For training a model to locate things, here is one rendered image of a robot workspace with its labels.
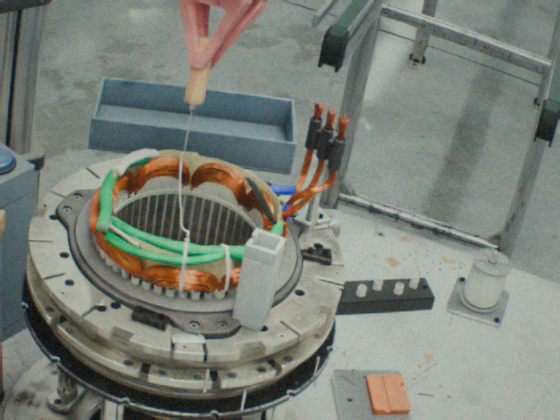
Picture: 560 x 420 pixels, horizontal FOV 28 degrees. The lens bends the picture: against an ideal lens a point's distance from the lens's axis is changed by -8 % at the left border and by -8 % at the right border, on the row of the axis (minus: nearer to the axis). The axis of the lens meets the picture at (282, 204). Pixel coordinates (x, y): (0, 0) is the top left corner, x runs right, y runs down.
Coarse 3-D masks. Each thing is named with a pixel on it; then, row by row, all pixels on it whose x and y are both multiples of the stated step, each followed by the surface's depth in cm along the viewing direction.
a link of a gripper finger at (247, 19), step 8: (256, 0) 104; (264, 0) 104; (200, 8) 105; (208, 8) 106; (248, 8) 104; (256, 8) 104; (264, 8) 105; (200, 16) 105; (208, 16) 106; (248, 16) 104; (256, 16) 105; (200, 24) 106; (240, 24) 104; (248, 24) 105; (200, 32) 106; (232, 32) 105; (240, 32) 105; (232, 40) 105; (224, 48) 105; (216, 56) 105
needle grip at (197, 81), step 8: (200, 40) 104; (208, 40) 104; (200, 48) 104; (208, 64) 105; (192, 72) 105; (200, 72) 104; (208, 72) 105; (192, 80) 105; (200, 80) 104; (192, 88) 105; (200, 88) 105; (192, 96) 105; (200, 96) 105
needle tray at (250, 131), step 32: (128, 96) 150; (160, 96) 150; (224, 96) 151; (256, 96) 151; (96, 128) 141; (128, 128) 141; (160, 128) 141; (192, 128) 149; (224, 128) 151; (256, 128) 152; (288, 128) 150; (224, 160) 144; (256, 160) 144; (288, 160) 144
